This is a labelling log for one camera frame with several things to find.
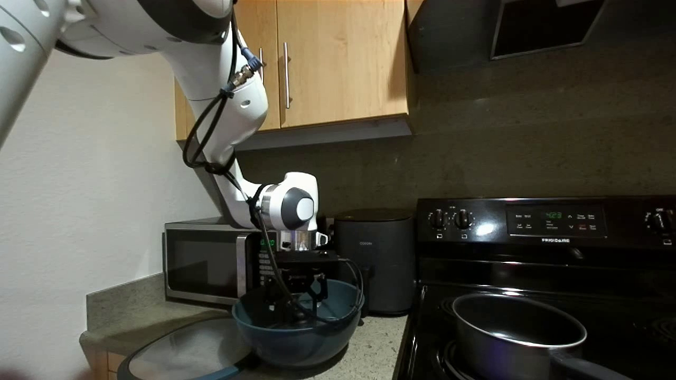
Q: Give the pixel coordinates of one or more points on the stainless steel microwave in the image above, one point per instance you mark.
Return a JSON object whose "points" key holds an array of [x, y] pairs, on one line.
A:
{"points": [[203, 265]]}

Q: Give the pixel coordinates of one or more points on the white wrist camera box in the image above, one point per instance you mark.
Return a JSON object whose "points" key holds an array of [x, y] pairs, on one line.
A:
{"points": [[323, 238]]}

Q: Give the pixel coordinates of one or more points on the wooden upper cabinet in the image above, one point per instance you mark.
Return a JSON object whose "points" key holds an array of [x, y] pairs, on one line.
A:
{"points": [[339, 63]]}

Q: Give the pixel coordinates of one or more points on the dark grey oval dish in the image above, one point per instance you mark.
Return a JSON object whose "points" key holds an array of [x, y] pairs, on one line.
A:
{"points": [[183, 350]]}

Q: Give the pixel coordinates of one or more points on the dark blue bowl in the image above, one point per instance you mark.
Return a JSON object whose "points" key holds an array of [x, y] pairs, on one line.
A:
{"points": [[296, 349]]}

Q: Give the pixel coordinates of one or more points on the black electric stove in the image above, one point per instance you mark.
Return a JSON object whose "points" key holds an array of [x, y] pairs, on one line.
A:
{"points": [[619, 282]]}

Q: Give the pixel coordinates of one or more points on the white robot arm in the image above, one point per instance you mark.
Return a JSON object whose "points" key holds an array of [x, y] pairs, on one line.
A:
{"points": [[233, 105]]}

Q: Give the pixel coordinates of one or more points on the dark range hood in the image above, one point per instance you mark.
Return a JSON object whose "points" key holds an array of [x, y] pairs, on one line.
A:
{"points": [[542, 27]]}

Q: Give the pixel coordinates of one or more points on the black stove knob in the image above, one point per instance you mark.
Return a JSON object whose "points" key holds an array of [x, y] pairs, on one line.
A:
{"points": [[436, 218], [660, 219], [462, 218]]}

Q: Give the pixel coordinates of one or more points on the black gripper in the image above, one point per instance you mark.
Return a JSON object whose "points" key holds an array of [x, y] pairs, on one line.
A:
{"points": [[304, 271]]}

